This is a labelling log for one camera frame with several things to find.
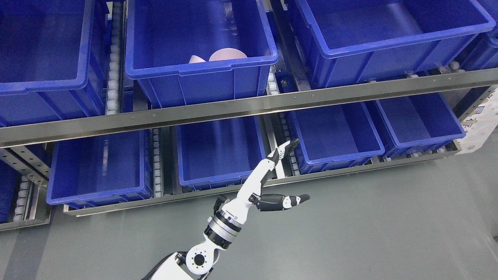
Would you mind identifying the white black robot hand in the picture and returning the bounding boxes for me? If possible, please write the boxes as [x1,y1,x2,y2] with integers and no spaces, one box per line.
[215,138,310,227]

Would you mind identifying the pink bowl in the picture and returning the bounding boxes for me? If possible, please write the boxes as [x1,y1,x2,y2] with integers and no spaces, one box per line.
[209,48,247,61]
[188,55,206,64]

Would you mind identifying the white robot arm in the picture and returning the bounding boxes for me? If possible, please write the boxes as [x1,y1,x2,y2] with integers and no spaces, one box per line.
[143,198,250,280]

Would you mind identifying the blue bin lower middle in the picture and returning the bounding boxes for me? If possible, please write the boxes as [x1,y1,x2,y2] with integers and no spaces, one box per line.
[176,116,267,191]

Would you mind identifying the blue bin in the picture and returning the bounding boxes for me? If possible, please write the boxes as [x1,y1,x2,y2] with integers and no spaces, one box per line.
[285,102,385,174]
[124,0,279,108]
[0,0,109,127]
[176,116,267,191]
[46,129,153,209]
[286,0,496,89]
[366,93,466,158]

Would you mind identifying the blue bin upper middle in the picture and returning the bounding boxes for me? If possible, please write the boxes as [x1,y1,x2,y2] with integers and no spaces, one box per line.
[124,0,279,108]

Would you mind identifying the blue bin lower left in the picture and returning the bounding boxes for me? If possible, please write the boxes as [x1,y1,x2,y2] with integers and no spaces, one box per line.
[46,129,153,209]

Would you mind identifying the blue bin lower far right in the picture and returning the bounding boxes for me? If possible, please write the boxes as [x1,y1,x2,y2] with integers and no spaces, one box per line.
[366,93,466,158]

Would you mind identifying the blue bin upper right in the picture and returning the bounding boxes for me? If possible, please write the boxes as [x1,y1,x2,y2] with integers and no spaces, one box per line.
[286,0,496,89]

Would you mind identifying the blue bin lower left corner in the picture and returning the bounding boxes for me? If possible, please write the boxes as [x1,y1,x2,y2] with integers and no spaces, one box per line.
[0,161,19,224]

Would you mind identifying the blue bin upper left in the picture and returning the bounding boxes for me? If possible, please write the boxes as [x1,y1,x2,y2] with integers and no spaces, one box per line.
[0,0,109,127]

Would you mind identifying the steel shelf front rail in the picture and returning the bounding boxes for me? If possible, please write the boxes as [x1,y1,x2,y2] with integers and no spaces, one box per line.
[0,68,497,148]

